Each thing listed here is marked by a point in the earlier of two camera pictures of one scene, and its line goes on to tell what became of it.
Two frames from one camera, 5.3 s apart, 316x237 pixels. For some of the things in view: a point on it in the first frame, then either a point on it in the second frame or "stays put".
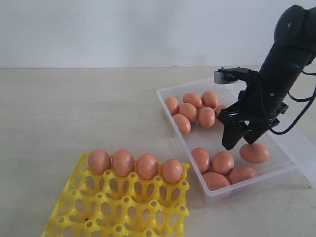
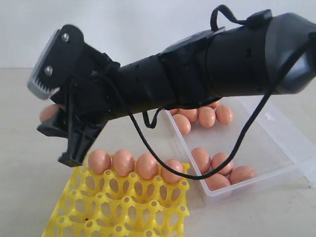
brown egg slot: (172, 171) stays put
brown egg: (255, 153) to (48, 113)
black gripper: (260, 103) to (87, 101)
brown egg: (222, 163) stays put
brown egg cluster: (207, 117) stays put
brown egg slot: (147, 166) stays put
